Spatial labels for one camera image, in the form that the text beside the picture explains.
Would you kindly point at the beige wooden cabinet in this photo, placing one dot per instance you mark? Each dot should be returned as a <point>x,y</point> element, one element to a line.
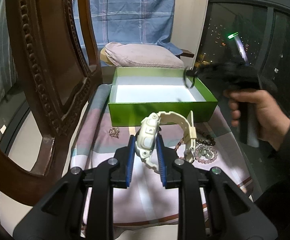
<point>189,19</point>

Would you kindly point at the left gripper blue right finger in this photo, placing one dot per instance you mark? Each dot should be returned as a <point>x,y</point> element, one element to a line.
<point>160,150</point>

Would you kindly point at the pink plaid table cloth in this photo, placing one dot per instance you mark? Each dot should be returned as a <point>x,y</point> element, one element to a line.
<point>146,201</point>

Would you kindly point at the white wrist watch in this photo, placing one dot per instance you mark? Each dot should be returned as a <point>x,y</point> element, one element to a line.
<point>150,128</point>

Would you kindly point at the carved dark wooden chair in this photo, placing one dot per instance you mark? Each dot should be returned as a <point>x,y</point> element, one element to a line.
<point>58,76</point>

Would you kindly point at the blue plaid cloth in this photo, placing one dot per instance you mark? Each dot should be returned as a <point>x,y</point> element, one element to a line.
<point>148,23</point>

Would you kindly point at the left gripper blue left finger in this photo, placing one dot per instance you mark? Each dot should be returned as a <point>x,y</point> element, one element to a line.
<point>130,160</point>

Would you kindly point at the wooden armchair with armrest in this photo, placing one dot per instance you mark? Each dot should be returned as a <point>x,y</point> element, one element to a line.
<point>187,53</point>

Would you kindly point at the person's right hand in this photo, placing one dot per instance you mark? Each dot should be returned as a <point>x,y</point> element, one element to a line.
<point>274,124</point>

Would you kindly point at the green cardboard box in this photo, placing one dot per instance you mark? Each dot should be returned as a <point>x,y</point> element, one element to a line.
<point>138,92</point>

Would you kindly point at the pink textured cushion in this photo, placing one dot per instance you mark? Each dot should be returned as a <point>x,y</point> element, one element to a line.
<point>139,55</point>

